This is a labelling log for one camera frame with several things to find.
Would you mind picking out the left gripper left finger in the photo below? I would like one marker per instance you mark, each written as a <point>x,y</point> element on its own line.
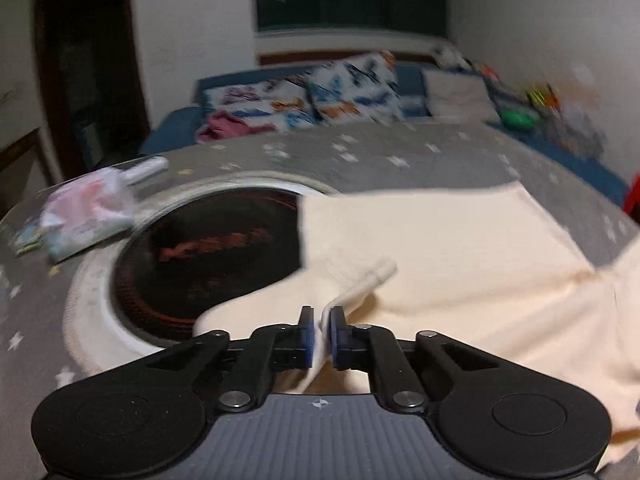
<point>251,365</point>

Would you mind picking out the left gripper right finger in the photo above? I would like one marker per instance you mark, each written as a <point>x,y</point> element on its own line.
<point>374,350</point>

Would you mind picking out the cream sweatshirt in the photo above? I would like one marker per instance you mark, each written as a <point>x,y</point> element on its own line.
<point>490,268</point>

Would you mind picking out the black round induction cooktop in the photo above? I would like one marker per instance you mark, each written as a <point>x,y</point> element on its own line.
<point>210,250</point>

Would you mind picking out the grey star tablecloth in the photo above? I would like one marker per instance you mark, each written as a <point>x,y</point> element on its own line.
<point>350,159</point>

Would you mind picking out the pink crumpled garment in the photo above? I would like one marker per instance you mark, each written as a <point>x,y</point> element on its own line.
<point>223,126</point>

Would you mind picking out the white pink tissue pack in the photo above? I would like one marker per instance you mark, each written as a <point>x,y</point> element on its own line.
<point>84,212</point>

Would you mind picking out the left butterfly pillow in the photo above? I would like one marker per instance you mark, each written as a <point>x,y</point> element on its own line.
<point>281,103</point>

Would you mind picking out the butterfly pillow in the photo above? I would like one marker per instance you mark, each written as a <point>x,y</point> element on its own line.
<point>281,103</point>
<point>362,88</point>

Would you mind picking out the white remote control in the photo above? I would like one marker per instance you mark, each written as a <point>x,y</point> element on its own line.
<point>147,169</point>

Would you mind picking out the right butterfly pillow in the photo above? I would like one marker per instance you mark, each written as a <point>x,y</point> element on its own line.
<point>362,88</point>

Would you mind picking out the grey plain cushion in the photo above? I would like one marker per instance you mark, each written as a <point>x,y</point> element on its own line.
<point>458,97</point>

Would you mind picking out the green round toy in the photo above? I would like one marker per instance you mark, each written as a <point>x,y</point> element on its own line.
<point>518,119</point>

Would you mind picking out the black white plush toy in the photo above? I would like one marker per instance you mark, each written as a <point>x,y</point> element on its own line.
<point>449,58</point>

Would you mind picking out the red plastic stool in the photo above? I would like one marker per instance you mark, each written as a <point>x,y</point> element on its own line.
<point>633,196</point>

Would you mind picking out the pile of colourful toys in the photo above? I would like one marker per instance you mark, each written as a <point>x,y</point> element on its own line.
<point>565,116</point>

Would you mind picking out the dark wooden door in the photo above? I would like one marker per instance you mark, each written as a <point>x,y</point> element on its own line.
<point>89,82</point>

